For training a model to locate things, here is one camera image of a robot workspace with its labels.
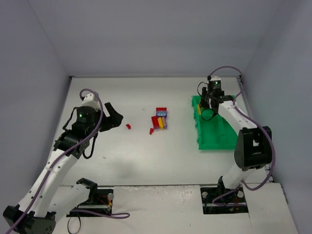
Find red rectangular lego brick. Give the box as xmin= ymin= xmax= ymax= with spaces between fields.
xmin=151 ymin=116 xmax=159 ymax=129

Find yellow curved lego brick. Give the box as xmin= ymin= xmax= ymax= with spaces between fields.
xmin=157 ymin=117 xmax=164 ymax=129

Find green compartment tray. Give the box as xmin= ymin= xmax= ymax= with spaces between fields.
xmin=191 ymin=96 xmax=237 ymax=151

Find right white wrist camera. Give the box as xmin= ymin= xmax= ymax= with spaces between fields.
xmin=207 ymin=75 xmax=221 ymax=82

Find purple cable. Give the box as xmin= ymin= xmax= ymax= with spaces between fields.
xmin=206 ymin=65 xmax=276 ymax=207
xmin=7 ymin=88 xmax=131 ymax=232

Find purple lotus lego piece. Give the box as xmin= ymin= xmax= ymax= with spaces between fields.
xmin=156 ymin=110 xmax=167 ymax=118

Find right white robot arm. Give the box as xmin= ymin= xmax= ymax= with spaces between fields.
xmin=199 ymin=76 xmax=274 ymax=190

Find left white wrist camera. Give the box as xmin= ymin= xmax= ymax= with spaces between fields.
xmin=82 ymin=93 xmax=100 ymax=110

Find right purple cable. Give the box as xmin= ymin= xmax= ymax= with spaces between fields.
xmin=206 ymin=65 xmax=276 ymax=207

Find red scalloped lego brick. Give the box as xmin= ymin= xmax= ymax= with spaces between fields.
xmin=156 ymin=107 xmax=167 ymax=112

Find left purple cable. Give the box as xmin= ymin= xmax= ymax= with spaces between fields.
xmin=7 ymin=88 xmax=131 ymax=232

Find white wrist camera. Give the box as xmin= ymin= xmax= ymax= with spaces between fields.
xmin=82 ymin=93 xmax=100 ymax=110
xmin=207 ymin=75 xmax=221 ymax=82

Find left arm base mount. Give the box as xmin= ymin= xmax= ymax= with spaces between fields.
xmin=74 ymin=178 xmax=114 ymax=215

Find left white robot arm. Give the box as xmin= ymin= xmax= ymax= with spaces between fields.
xmin=3 ymin=101 xmax=123 ymax=234

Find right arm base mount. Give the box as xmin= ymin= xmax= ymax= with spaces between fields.
xmin=200 ymin=186 xmax=249 ymax=215

